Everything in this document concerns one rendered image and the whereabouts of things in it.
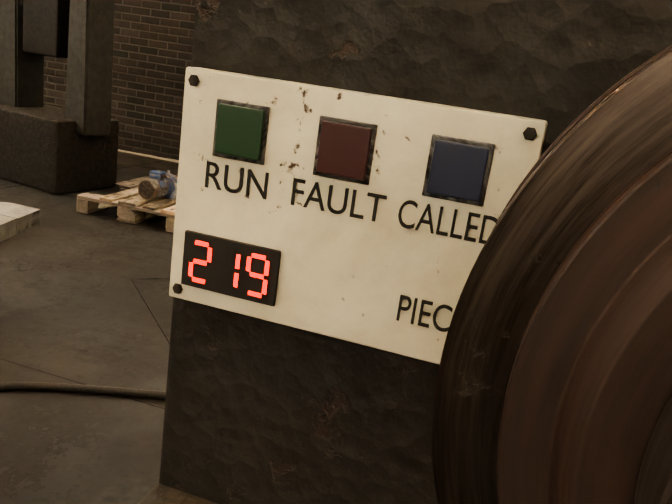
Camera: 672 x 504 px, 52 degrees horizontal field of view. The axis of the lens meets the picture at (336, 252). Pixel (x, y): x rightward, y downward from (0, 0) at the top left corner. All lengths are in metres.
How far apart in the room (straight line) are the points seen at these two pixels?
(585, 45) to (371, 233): 0.19
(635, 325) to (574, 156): 0.08
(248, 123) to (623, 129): 0.27
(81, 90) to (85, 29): 0.44
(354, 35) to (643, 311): 0.29
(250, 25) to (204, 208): 0.14
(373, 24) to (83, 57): 5.10
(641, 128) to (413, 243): 0.20
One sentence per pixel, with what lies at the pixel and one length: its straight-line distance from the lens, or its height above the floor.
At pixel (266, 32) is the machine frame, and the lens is 0.53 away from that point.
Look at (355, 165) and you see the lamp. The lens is 0.48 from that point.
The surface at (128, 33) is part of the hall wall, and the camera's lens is 7.78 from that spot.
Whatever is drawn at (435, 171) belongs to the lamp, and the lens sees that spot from 0.47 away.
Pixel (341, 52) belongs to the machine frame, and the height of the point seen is 1.26.
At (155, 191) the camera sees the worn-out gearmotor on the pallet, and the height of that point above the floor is 0.23.
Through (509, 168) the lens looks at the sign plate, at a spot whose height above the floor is 1.21.
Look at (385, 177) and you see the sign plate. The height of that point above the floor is 1.19.
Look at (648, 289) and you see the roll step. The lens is 0.32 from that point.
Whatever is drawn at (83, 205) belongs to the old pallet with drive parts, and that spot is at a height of 0.06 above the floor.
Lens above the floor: 1.26
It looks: 15 degrees down
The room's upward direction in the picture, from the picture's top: 8 degrees clockwise
